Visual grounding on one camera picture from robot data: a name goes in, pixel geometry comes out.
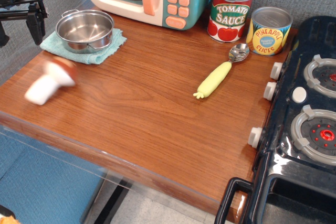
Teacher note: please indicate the light blue folded cloth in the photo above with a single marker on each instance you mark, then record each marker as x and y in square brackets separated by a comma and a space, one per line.
[53, 45]

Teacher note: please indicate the orange plush object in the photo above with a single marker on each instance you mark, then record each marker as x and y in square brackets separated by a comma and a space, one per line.
[8, 220]

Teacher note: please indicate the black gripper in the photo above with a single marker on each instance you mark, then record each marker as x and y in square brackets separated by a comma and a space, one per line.
[34, 15]

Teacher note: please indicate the small steel pot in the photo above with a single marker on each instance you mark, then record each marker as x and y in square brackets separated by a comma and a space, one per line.
[85, 31]

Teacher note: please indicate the plush brown white mushroom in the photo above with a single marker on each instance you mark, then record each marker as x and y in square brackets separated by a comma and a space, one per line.
[58, 72]

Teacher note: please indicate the tomato sauce can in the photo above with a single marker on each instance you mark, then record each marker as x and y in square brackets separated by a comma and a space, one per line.
[227, 19]

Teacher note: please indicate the black metal table leg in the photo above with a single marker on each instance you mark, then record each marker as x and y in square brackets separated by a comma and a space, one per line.
[114, 202]

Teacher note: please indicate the spoon with yellow-green handle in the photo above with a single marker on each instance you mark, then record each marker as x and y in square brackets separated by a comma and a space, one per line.
[237, 54]

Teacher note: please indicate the dark blue toy stove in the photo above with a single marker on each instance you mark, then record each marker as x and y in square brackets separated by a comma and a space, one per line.
[294, 168]

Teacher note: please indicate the pineapple slices can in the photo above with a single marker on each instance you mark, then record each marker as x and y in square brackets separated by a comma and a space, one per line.
[268, 30]

